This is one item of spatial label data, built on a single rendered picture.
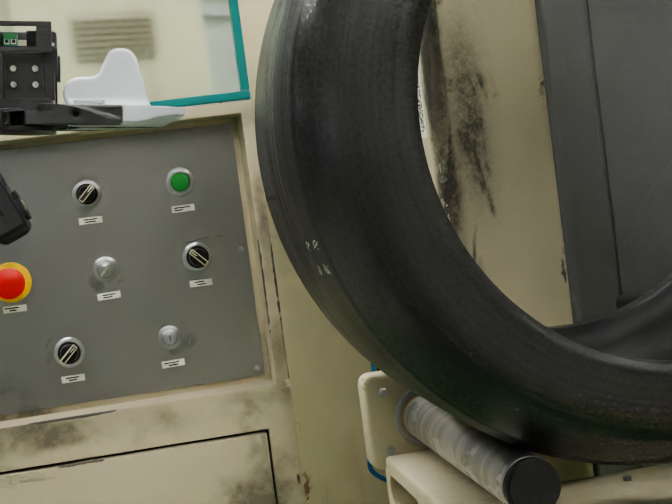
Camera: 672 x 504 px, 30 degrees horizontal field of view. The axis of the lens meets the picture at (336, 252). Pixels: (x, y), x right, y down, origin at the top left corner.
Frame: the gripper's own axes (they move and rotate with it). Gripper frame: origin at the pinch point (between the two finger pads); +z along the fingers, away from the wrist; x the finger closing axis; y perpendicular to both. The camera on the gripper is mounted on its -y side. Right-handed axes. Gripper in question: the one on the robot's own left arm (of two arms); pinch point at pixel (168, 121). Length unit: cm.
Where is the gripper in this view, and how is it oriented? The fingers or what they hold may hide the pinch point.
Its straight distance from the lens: 99.6
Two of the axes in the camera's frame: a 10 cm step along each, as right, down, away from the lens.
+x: -1.8, -0.4, 9.8
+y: -0.1, -10.0, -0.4
